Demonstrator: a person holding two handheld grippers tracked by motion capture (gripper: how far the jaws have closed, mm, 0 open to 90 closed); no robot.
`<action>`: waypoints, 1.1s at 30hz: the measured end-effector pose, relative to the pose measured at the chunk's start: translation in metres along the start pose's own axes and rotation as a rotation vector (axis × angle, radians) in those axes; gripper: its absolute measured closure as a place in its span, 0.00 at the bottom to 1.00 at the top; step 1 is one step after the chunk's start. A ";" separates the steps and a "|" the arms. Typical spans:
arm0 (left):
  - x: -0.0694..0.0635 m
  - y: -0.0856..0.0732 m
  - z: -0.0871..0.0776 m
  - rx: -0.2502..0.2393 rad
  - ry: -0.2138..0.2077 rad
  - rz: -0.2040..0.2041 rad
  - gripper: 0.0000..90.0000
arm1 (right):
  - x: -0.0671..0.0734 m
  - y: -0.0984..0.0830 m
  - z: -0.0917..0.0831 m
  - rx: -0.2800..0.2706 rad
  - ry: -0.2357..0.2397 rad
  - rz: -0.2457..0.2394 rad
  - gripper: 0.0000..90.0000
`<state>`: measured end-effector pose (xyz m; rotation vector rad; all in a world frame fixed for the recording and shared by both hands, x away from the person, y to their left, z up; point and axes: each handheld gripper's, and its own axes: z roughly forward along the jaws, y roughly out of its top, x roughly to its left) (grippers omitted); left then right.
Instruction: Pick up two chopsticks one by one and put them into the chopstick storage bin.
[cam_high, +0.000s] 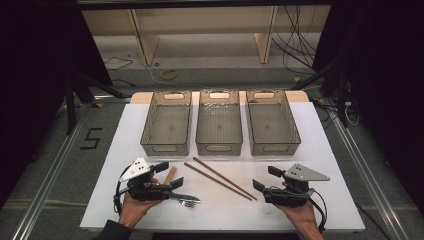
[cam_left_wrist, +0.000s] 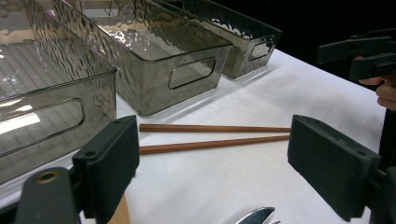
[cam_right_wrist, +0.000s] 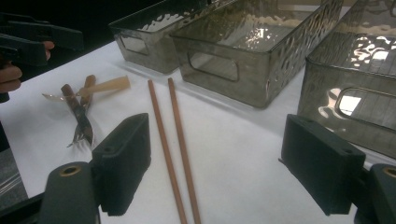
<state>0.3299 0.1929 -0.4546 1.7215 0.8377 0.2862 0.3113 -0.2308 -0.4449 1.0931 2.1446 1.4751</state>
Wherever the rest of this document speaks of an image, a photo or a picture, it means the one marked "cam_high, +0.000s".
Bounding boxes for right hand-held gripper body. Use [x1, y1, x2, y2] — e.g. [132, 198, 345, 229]
[262, 163, 331, 208]

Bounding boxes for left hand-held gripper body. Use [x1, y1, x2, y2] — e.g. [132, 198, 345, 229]
[118, 157, 174, 202]

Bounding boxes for short wooden utensil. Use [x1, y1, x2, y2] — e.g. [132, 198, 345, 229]
[163, 166, 178, 185]

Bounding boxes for wooden handled metal fork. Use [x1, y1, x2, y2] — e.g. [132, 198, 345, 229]
[168, 192, 202, 208]

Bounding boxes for brown wooden chopstick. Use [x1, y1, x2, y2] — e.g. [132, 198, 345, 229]
[183, 162, 254, 202]
[192, 157, 258, 201]

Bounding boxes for clear grey plastic basket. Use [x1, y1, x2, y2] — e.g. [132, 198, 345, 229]
[195, 89, 244, 157]
[245, 89, 302, 157]
[140, 90, 193, 157]

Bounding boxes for person's left hand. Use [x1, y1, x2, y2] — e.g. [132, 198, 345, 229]
[118, 192, 164, 230]

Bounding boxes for person's right hand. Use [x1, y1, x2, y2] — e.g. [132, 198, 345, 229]
[275, 199, 322, 235]

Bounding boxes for white table sheet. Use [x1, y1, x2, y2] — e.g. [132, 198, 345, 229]
[79, 101, 366, 233]

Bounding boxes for black metal stand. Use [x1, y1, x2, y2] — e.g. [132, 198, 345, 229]
[291, 59, 351, 128]
[64, 68, 126, 136]

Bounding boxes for yellow tape roll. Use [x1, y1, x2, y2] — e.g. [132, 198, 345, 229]
[159, 68, 179, 81]

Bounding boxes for black curtain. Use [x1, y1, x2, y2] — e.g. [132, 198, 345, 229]
[0, 0, 113, 209]
[313, 0, 424, 214]

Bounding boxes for beige wooden desk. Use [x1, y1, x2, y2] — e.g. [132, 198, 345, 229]
[81, 4, 332, 66]

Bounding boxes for right hand-held gripper black cable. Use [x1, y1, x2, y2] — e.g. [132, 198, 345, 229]
[308, 188, 329, 233]

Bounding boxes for aluminium floor rail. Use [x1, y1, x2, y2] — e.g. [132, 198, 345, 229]
[328, 99, 411, 240]
[11, 94, 133, 240]

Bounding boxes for white plug with cable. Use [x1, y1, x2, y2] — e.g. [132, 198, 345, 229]
[344, 100, 362, 127]

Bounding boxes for short black floor cable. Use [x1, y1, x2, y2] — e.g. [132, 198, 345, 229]
[110, 78, 137, 88]

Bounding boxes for white floor cable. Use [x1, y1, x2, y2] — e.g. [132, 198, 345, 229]
[138, 49, 201, 89]

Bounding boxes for thin black floor cable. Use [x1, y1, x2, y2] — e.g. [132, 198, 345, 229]
[103, 56, 134, 72]

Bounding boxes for black hanging cables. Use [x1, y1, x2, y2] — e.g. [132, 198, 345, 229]
[271, 4, 318, 76]

